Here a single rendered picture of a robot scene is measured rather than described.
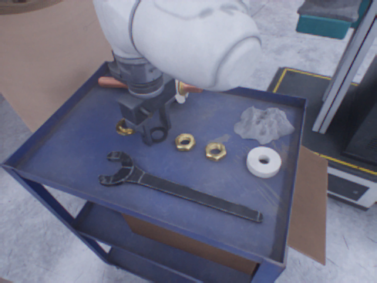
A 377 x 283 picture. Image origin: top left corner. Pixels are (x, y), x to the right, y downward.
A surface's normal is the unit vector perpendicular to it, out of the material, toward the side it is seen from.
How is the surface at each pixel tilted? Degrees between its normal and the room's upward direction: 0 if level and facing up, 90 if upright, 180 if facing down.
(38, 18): 90
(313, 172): 26
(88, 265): 0
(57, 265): 0
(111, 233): 0
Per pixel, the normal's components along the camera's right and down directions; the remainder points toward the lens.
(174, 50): -0.65, 0.35
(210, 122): -0.06, -0.64
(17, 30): 0.01, 0.76
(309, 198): 0.36, -0.47
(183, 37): -0.54, 0.07
